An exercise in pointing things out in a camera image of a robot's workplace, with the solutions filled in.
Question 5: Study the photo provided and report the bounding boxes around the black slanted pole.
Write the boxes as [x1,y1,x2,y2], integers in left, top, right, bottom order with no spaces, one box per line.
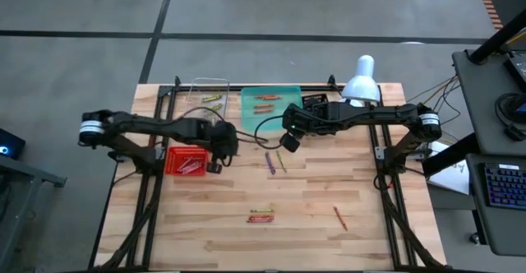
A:
[468,7,526,65]

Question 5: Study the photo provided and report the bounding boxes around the red plastic basket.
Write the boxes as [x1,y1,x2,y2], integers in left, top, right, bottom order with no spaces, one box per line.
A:
[165,146,209,177]

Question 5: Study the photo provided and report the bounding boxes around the white paper sheet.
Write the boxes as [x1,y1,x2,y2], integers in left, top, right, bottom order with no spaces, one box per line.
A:
[427,140,471,196]

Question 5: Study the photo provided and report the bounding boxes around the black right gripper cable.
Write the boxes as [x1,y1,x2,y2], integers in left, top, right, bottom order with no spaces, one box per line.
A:
[253,114,288,150]

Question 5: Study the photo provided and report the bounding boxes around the clear plastic bin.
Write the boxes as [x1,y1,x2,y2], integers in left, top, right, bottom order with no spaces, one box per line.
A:
[187,77,230,122]

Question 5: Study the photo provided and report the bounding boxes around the black support beam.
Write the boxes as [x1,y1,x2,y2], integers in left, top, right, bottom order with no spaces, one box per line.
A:
[421,132,482,178]

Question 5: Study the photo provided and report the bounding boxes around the white desk lamp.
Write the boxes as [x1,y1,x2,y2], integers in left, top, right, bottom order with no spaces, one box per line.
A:
[340,54,382,109]

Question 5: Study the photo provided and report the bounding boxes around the grey keyboard tray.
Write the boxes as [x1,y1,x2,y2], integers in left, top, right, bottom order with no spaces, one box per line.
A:
[466,153,526,258]

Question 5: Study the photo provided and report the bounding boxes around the black plastic basket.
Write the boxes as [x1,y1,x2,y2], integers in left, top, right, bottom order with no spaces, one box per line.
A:
[302,93,330,106]

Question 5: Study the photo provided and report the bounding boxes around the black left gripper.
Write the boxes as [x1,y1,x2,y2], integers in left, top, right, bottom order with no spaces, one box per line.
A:
[207,121,234,174]

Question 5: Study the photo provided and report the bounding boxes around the black laptop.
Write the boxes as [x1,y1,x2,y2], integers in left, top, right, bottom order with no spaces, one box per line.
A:
[503,50,526,94]

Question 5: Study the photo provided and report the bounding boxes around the black lamp power cord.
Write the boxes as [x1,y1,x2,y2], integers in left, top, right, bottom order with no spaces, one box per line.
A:
[326,74,345,97]

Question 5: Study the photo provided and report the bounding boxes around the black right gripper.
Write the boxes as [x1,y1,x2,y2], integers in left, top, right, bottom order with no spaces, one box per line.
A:
[281,102,335,154]

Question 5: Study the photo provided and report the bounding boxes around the black headphones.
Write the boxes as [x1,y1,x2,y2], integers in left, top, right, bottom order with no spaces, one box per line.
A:
[494,92,526,142]

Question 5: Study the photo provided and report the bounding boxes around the teal plastic bin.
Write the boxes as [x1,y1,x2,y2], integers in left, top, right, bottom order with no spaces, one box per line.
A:
[240,85,304,133]

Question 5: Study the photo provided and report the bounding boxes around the black backlit keyboard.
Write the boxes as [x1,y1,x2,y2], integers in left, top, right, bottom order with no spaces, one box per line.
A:
[483,162,526,211]

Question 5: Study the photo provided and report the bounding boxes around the grey desk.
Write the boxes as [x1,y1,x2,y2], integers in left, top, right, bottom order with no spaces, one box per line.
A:
[451,49,526,155]

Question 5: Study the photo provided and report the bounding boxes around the loose black desk cables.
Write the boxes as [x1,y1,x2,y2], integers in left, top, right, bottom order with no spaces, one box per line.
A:
[406,74,464,142]

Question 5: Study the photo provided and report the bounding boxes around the black box with blue light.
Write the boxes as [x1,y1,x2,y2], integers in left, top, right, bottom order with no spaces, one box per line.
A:
[0,127,26,161]

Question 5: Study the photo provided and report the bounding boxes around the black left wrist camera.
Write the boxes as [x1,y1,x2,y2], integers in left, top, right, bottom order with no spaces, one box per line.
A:
[225,123,240,150]

